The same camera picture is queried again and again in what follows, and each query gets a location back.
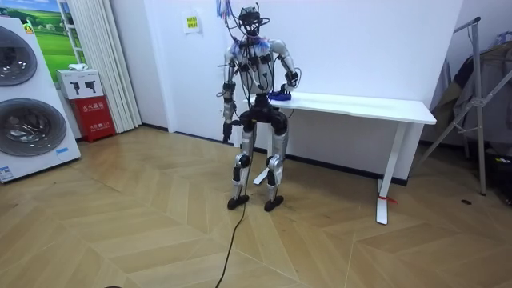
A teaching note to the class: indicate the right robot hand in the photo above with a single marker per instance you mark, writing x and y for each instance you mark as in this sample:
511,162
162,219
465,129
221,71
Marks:
286,88

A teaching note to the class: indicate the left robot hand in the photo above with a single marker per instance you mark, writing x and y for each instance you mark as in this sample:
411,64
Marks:
227,132

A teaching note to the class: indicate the blue towel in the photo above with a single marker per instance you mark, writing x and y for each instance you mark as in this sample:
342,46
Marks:
278,97

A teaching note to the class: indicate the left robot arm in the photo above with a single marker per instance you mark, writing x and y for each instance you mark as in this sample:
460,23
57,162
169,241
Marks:
229,92

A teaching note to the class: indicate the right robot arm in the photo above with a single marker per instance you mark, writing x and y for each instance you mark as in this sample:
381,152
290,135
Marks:
289,64

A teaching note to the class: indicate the robot body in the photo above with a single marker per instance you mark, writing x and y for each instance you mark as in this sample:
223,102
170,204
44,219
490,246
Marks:
256,68

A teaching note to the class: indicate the robot legs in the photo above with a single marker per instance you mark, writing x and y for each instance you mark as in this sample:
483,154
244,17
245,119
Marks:
280,144

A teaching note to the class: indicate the white desk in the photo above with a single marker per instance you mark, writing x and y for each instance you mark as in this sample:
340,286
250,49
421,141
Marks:
360,106

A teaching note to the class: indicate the red fire equipment box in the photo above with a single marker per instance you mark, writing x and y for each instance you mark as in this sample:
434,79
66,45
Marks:
94,118

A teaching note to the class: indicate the white cardboard box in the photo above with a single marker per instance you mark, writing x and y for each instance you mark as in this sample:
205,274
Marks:
80,82

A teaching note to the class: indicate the small white object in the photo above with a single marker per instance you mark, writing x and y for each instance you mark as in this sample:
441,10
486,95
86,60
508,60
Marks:
78,66

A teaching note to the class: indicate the white washing machine tower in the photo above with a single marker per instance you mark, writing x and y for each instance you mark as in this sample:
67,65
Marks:
40,92

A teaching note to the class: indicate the grey metal clothes rack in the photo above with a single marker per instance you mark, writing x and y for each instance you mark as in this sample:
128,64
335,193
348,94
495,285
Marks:
478,100

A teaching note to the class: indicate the hanging clothes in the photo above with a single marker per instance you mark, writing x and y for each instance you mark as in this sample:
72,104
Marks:
494,80

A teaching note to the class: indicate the small dark floor object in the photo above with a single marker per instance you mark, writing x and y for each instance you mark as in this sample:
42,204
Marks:
466,202

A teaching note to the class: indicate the black bin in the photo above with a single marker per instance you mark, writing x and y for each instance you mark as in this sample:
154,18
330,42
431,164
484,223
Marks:
502,176

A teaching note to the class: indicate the paper wall notice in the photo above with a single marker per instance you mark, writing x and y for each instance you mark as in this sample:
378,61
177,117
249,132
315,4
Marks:
192,22

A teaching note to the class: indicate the landscape wall poster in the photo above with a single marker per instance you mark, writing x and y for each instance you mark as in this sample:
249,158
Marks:
52,44

